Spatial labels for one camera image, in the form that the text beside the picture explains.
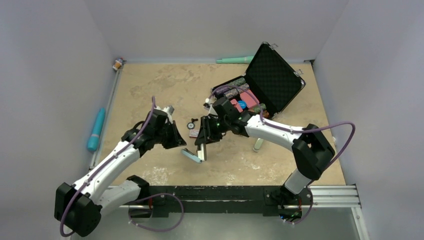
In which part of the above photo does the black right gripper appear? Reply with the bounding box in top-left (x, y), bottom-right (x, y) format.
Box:
top-left (195, 115), bottom-right (230, 146)

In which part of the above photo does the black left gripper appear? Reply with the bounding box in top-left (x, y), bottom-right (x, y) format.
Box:
top-left (153, 120), bottom-right (186, 149)

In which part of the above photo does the light blue stapler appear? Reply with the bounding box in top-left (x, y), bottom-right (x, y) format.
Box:
top-left (181, 143), bottom-right (207, 164)

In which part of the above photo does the beige green stapler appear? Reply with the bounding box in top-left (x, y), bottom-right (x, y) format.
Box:
top-left (252, 138), bottom-right (264, 152)

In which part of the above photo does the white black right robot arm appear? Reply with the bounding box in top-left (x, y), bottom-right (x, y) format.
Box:
top-left (194, 97), bottom-right (335, 204)

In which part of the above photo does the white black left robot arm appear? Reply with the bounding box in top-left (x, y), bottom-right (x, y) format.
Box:
top-left (54, 105), bottom-right (187, 238)

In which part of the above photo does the red white staple box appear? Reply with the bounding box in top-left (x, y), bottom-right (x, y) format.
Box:
top-left (189, 129), bottom-right (199, 138)

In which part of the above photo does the blue green poker chip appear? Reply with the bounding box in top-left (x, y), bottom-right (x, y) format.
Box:
top-left (186, 122), bottom-right (195, 130)

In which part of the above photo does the black poker chip case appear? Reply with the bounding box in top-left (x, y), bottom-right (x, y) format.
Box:
top-left (210, 41), bottom-right (306, 119)

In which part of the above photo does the small orange bottle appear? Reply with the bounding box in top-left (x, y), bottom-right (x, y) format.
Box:
top-left (112, 57), bottom-right (125, 71)

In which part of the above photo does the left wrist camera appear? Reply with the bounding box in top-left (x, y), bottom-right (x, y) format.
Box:
top-left (162, 105), bottom-right (175, 116)

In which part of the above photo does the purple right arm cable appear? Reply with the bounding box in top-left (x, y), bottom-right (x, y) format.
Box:
top-left (206, 84), bottom-right (356, 226)

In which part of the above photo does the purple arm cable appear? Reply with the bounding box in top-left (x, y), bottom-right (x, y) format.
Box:
top-left (59, 96), bottom-right (185, 238)
top-left (206, 84), bottom-right (356, 226)

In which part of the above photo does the teal blue handle tool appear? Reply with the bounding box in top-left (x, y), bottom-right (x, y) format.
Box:
top-left (86, 108), bottom-right (106, 152)

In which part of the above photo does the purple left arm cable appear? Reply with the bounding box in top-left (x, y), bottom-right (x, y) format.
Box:
top-left (59, 96), bottom-right (185, 238)

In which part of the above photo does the mint green handle tool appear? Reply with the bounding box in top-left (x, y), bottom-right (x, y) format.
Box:
top-left (215, 55), bottom-right (254, 64)

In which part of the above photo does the aluminium frame rail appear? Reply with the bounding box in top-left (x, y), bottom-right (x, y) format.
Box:
top-left (71, 184), bottom-right (362, 210)

